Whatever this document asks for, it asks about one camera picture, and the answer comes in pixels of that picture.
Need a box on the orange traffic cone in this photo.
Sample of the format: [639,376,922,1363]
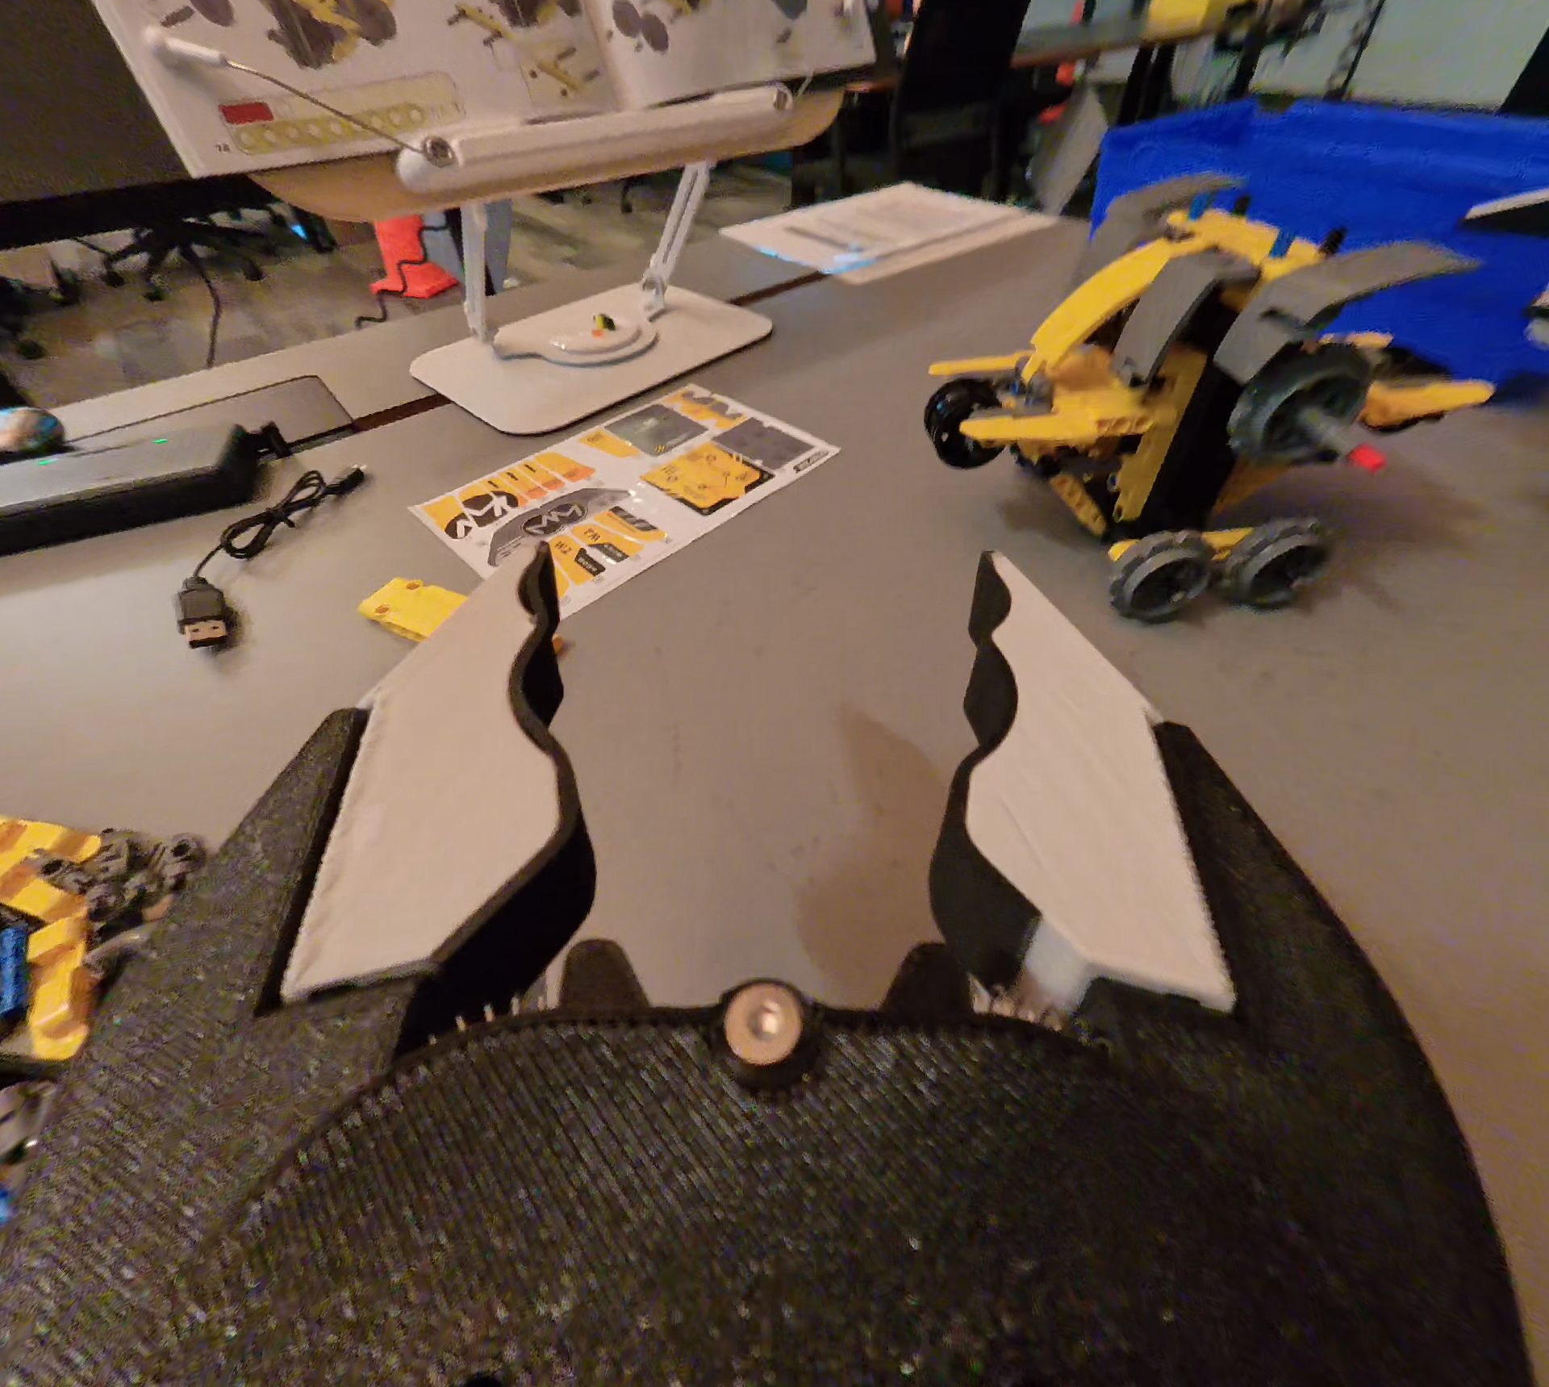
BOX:
[372,213,462,301]

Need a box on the black USB cable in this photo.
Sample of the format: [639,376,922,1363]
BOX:
[175,464,368,653]

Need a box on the pile of toy brick parts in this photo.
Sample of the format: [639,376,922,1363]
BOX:
[0,816,209,1068]

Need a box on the yellow box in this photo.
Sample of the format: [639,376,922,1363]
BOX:
[1143,0,1274,34]

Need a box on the brown office desk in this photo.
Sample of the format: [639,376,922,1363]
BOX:
[848,0,1333,87]

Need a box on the yellow and black sticker sheet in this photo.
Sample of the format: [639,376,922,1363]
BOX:
[409,385,841,616]

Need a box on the white printed paper sheet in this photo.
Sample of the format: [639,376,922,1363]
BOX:
[720,182,1056,285]

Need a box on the toy instruction booklet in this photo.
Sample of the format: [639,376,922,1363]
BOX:
[0,0,880,179]

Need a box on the black flat device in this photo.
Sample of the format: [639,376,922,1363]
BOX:
[0,424,262,556]

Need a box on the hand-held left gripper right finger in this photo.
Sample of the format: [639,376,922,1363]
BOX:
[930,551,1236,1022]

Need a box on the blue plastic bin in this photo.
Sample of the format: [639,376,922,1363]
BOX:
[1090,95,1549,384]

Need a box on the yellow toy brick panel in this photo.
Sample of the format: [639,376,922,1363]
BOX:
[359,576,475,642]

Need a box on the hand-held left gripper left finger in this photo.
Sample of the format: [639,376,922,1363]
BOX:
[281,545,597,1003]

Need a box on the yellow toy brick vehicle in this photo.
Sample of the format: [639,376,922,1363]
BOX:
[925,177,1496,624]

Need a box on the black computer monitor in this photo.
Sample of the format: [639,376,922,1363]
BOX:
[0,0,262,245]

